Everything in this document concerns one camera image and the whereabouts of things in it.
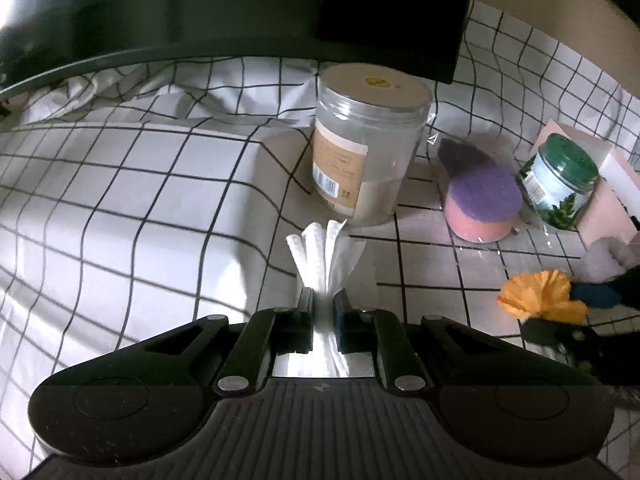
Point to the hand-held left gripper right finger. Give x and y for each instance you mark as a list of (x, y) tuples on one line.
[(341, 315)]

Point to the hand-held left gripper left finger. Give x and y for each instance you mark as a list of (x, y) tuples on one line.
[(305, 310)]

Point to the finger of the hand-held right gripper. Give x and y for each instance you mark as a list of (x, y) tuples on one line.
[(550, 332), (597, 295)]

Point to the lavender fluffy towel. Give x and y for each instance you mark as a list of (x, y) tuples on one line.
[(602, 260)]

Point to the orange scrunchie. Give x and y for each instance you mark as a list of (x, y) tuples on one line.
[(530, 292)]

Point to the white tissue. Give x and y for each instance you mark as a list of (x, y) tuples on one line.
[(325, 260)]

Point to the pink cardboard box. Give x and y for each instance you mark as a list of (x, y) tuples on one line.
[(607, 210)]

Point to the glass jar green lid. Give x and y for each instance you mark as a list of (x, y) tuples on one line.
[(560, 185)]

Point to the clear jar beige lid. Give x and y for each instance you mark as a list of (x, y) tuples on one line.
[(370, 150)]

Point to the white checkered tablecloth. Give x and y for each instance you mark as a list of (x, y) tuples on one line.
[(125, 185)]

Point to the curved black monitor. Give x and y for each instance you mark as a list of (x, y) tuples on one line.
[(250, 0)]

